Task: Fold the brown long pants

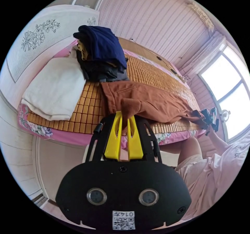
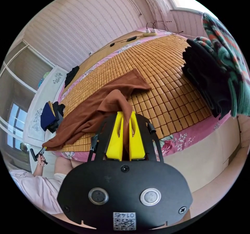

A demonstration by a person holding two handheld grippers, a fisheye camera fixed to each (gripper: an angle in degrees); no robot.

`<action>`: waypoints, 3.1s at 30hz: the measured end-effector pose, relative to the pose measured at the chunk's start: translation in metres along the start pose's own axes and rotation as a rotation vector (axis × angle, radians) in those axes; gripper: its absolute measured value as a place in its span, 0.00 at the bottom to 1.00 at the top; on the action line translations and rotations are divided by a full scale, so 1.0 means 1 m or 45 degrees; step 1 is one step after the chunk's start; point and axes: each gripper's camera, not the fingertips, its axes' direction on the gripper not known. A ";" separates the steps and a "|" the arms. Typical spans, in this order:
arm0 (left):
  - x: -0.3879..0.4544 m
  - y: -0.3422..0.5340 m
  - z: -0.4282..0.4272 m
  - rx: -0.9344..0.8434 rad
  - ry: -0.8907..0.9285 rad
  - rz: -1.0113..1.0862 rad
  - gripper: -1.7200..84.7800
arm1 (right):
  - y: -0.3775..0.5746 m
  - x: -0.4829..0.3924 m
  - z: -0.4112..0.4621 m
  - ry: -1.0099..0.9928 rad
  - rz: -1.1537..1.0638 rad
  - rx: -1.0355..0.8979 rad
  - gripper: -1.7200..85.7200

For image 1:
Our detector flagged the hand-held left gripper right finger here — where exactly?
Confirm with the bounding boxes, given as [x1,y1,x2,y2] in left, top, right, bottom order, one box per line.
[127,116,144,161]

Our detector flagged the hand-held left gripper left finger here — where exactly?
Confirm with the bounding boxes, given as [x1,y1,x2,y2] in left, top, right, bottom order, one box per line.
[104,111,124,160]

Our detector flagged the brown long pants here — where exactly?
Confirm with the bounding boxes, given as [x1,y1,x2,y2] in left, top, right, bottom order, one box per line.
[101,81,207,130]

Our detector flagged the person's right forearm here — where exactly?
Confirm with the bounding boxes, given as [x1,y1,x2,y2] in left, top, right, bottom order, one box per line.
[208,131,233,151]

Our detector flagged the window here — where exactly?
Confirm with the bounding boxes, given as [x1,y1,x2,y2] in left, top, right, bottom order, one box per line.
[197,44,250,143]

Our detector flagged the bed with woven mat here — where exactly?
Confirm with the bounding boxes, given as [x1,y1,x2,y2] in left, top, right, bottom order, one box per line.
[17,37,208,147]

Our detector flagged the white curtain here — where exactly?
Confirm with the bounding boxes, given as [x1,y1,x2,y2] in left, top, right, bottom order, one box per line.
[179,30,227,76]

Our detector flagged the person's body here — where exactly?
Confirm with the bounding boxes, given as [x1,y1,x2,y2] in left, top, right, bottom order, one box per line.
[160,130,250,219]

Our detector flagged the white pillow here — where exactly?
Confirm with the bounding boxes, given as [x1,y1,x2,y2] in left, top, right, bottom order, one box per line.
[21,46,87,121]

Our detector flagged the pile of clothes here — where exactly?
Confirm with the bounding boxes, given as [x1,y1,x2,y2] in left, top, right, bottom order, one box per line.
[73,25,130,83]

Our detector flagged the white headboard with flower drawing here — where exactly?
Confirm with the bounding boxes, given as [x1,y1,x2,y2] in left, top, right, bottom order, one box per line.
[6,4,100,84]

